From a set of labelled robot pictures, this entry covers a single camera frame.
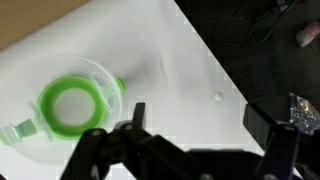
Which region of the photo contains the black cable on floor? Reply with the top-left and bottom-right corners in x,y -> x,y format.
213,0 -> 301,46

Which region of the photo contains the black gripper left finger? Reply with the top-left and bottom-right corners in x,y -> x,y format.
60,103 -> 214,180

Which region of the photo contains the brown cardboard box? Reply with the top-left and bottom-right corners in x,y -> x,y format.
0,0 -> 89,49

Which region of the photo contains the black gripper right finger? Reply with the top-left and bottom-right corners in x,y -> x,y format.
243,104 -> 320,180

